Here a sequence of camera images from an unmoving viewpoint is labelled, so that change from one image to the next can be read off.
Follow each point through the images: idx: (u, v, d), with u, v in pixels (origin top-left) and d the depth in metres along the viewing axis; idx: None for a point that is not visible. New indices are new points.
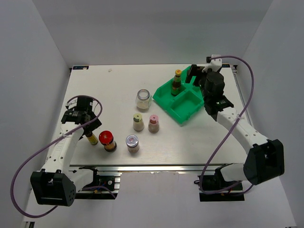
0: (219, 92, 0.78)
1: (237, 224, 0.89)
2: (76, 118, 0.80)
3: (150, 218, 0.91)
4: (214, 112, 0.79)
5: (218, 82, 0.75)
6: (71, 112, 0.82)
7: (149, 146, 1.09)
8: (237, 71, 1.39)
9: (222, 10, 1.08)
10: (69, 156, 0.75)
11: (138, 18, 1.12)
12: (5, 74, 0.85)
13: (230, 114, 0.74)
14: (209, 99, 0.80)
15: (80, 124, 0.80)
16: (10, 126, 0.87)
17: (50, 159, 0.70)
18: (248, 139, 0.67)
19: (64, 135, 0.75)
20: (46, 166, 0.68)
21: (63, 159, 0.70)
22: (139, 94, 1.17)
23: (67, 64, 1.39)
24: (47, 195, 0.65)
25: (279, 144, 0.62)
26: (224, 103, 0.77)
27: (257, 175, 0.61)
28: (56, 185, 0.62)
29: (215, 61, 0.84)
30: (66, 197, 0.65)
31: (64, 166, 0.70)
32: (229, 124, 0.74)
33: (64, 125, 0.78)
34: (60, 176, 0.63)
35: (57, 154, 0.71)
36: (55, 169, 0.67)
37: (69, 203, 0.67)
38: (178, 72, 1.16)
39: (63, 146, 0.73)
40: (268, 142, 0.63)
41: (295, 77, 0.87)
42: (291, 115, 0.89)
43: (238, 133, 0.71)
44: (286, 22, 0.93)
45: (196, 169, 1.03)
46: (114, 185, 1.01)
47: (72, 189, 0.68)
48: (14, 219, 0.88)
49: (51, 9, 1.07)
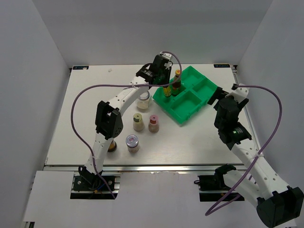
0: (233, 119, 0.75)
1: (236, 224, 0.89)
2: (148, 77, 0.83)
3: (151, 218, 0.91)
4: (230, 140, 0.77)
5: (232, 109, 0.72)
6: (146, 70, 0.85)
7: (149, 146, 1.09)
8: (237, 71, 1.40)
9: (222, 11, 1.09)
10: (129, 103, 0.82)
11: (138, 17, 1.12)
12: (5, 73, 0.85)
13: (248, 147, 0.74)
14: (223, 126, 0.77)
15: (148, 83, 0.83)
16: (10, 125, 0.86)
17: (115, 97, 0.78)
18: (267, 184, 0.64)
19: (133, 85, 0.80)
20: (110, 102, 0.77)
21: (124, 103, 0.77)
22: None
23: (67, 64, 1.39)
24: (102, 122, 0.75)
25: (300, 192, 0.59)
26: (241, 133, 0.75)
27: (273, 220, 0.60)
28: (112, 117, 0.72)
29: (241, 90, 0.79)
30: (113, 132, 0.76)
31: (122, 108, 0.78)
32: (246, 160, 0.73)
33: (135, 78, 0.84)
34: (116, 114, 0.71)
35: (122, 96, 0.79)
36: (115, 107, 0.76)
37: (113, 136, 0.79)
38: (178, 72, 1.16)
39: (128, 93, 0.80)
40: (289, 190, 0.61)
41: (294, 76, 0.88)
42: (290, 115, 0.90)
43: (256, 174, 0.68)
44: (286, 22, 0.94)
45: (197, 169, 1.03)
46: (114, 185, 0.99)
47: (119, 127, 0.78)
48: (13, 220, 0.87)
49: (52, 8, 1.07)
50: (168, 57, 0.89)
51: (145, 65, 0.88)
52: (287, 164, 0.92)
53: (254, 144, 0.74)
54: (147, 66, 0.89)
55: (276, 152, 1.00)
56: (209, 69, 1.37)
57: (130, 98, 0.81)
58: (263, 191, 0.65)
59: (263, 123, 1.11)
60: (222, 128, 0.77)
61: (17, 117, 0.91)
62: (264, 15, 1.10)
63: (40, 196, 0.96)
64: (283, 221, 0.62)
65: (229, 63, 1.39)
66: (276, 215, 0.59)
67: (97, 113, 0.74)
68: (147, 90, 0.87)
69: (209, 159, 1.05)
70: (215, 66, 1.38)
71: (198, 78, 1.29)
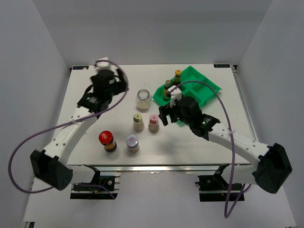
0: (197, 112, 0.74)
1: (236, 224, 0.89)
2: (92, 105, 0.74)
3: (150, 217, 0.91)
4: (204, 133, 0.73)
5: (192, 103, 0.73)
6: (89, 97, 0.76)
7: (149, 146, 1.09)
8: (237, 71, 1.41)
9: (222, 11, 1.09)
10: (72, 144, 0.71)
11: (138, 18, 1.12)
12: (6, 73, 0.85)
13: (221, 130, 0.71)
14: (192, 122, 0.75)
15: (93, 113, 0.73)
16: (10, 125, 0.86)
17: (53, 142, 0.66)
18: (251, 152, 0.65)
19: (74, 121, 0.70)
20: (47, 149, 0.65)
21: (65, 146, 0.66)
22: (139, 94, 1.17)
23: (67, 64, 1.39)
24: (42, 176, 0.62)
25: (278, 146, 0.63)
26: (209, 121, 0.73)
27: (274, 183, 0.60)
28: (51, 167, 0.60)
29: (174, 91, 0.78)
30: (59, 184, 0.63)
31: (63, 154, 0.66)
32: (224, 142, 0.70)
33: (76, 109, 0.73)
34: (54, 164, 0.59)
35: (61, 138, 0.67)
36: (54, 155, 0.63)
37: (61, 188, 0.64)
38: (178, 72, 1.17)
39: (70, 132, 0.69)
40: (270, 149, 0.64)
41: (294, 76, 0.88)
42: (290, 115, 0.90)
43: (239, 148, 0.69)
44: (286, 22, 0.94)
45: (193, 169, 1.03)
46: (114, 185, 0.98)
47: (67, 175, 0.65)
48: (13, 219, 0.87)
49: (52, 9, 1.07)
50: (105, 68, 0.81)
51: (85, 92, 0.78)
52: None
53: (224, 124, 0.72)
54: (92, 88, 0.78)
55: None
56: (209, 69, 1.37)
57: (73, 136, 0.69)
58: (253, 160, 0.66)
59: (263, 123, 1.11)
60: (191, 124, 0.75)
61: (17, 118, 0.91)
62: (264, 15, 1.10)
63: (40, 196, 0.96)
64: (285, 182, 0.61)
65: (229, 63, 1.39)
66: (272, 175, 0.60)
67: (34, 166, 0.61)
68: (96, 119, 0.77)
69: (209, 159, 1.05)
70: (215, 66, 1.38)
71: (198, 78, 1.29)
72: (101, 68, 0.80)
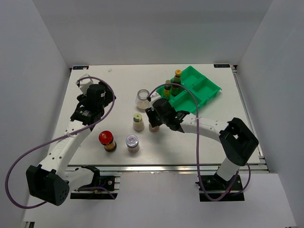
0: (170, 109, 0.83)
1: (236, 224, 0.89)
2: (86, 118, 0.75)
3: (150, 217, 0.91)
4: (178, 126, 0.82)
5: (163, 102, 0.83)
6: (81, 110, 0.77)
7: (149, 146, 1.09)
8: (237, 71, 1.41)
9: (222, 11, 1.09)
10: (69, 156, 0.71)
11: (138, 17, 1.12)
12: (5, 73, 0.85)
13: (189, 119, 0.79)
14: (167, 119, 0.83)
15: (87, 125, 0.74)
16: (10, 125, 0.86)
17: (49, 156, 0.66)
18: (214, 130, 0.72)
19: (68, 134, 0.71)
20: (43, 163, 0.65)
21: (61, 159, 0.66)
22: (139, 94, 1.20)
23: (67, 64, 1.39)
24: (39, 191, 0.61)
25: (236, 119, 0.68)
26: (181, 114, 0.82)
27: (238, 153, 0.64)
28: (48, 181, 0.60)
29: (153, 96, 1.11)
30: (56, 198, 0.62)
31: (61, 167, 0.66)
32: (194, 128, 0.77)
33: (71, 123, 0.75)
34: (52, 177, 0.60)
35: (57, 152, 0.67)
36: (51, 168, 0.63)
37: (58, 203, 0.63)
38: (178, 72, 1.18)
39: (65, 144, 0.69)
40: (231, 124, 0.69)
41: (294, 76, 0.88)
42: (290, 115, 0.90)
43: (205, 130, 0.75)
44: (287, 22, 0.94)
45: (193, 169, 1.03)
46: (114, 185, 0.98)
47: (64, 189, 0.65)
48: (13, 219, 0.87)
49: (52, 8, 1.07)
50: (89, 84, 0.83)
51: (76, 107, 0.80)
52: (288, 164, 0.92)
53: (193, 114, 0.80)
54: (81, 103, 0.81)
55: (277, 153, 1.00)
56: (209, 69, 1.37)
57: (69, 150, 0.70)
58: (217, 137, 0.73)
59: (263, 123, 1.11)
60: (166, 120, 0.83)
61: (17, 117, 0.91)
62: (264, 15, 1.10)
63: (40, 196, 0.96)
64: (251, 152, 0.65)
65: (229, 63, 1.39)
66: (235, 145, 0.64)
67: (30, 181, 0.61)
68: (90, 131, 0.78)
69: (209, 159, 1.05)
70: (215, 66, 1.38)
71: (198, 78, 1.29)
72: (85, 83, 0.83)
